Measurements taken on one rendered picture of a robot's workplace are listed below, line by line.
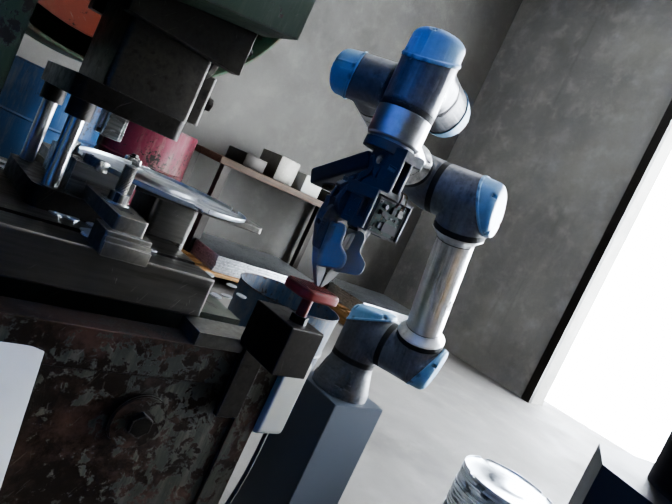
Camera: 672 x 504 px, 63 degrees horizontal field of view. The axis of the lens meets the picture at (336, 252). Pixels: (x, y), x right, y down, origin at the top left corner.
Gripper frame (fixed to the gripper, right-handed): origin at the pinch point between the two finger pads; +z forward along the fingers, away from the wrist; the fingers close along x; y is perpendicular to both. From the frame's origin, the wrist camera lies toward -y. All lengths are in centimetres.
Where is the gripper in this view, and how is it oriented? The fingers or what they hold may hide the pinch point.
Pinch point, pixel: (319, 275)
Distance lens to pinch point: 76.0
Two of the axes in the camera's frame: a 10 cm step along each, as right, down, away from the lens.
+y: 5.9, 3.4, -7.3
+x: 6.9, 2.6, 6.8
